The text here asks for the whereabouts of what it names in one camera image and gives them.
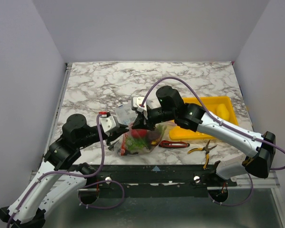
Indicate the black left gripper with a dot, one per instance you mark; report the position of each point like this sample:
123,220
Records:
122,129

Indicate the clear zip top bag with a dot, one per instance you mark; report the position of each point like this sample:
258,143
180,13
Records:
164,128

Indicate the aluminium rail frame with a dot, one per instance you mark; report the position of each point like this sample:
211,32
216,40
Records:
92,87

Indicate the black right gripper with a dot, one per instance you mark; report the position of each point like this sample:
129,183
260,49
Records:
144,118

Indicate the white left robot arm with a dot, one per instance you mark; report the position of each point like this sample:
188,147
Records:
25,212

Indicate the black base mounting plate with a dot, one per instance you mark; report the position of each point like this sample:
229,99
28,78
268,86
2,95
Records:
155,181

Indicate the yellow handled pliers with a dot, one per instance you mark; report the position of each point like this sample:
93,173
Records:
206,149

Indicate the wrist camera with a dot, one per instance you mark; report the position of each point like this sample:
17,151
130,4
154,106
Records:
108,122
138,107

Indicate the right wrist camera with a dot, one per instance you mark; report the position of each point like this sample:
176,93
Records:
138,107

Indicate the red tomato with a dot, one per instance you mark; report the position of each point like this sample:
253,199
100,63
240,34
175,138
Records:
138,133

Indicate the green celery stalk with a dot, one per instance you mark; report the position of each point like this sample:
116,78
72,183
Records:
136,145

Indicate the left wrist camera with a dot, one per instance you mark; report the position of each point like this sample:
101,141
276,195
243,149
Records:
108,122

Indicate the yellow lemon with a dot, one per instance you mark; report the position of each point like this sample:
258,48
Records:
222,112

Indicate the red chili pepper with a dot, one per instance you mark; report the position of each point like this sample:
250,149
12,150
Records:
123,150

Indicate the dark red onion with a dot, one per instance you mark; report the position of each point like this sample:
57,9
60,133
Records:
153,137

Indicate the clear plastic screw box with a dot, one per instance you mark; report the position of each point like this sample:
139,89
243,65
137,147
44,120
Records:
126,115

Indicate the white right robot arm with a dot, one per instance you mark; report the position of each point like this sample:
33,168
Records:
258,149

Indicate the red utility knife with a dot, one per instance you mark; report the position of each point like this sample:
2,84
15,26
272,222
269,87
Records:
171,144

